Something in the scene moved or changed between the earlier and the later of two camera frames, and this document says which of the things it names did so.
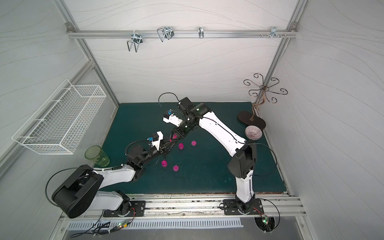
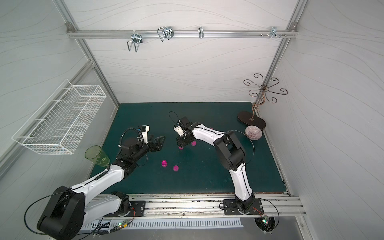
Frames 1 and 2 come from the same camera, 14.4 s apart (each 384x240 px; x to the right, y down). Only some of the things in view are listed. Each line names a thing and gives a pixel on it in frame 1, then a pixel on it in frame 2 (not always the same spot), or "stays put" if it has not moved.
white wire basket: x=60 y=124 stays put
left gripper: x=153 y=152 → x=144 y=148
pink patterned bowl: x=253 y=132 stays put
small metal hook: x=201 y=33 stays put
